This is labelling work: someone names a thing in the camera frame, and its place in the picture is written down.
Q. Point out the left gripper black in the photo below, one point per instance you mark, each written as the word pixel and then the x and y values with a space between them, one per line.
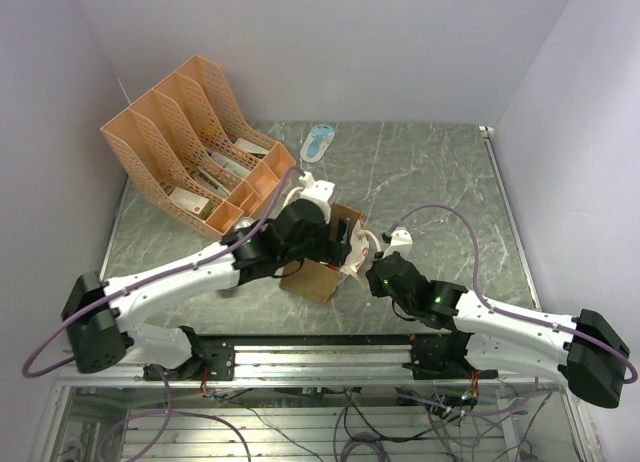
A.
pixel 333 253

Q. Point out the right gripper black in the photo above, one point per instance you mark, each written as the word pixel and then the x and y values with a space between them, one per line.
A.
pixel 375 287

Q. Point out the canvas bag brown printed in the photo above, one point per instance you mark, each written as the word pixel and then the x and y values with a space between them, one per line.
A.
pixel 318 281

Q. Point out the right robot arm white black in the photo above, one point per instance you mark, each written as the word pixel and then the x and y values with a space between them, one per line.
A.
pixel 582 352

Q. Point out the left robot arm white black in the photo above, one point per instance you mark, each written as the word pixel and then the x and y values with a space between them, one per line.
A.
pixel 107 319

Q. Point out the blue white blister pack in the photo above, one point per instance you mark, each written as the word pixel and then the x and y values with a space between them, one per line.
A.
pixel 317 142

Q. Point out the white box in organizer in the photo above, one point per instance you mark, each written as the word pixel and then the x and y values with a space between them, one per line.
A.
pixel 251 148

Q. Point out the white red box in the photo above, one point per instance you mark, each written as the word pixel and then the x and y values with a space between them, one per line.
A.
pixel 193 203

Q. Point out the orange plastic file organizer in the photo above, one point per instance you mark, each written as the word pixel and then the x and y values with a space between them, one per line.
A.
pixel 182 133

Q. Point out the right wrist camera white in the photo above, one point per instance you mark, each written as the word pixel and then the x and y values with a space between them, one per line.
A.
pixel 398 241

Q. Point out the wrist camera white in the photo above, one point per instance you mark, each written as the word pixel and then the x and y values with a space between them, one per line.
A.
pixel 320 192
pixel 398 241

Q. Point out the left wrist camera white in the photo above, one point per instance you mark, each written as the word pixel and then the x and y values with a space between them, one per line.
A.
pixel 320 192

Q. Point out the aluminium mounting rail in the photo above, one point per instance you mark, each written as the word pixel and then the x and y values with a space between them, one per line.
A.
pixel 344 365

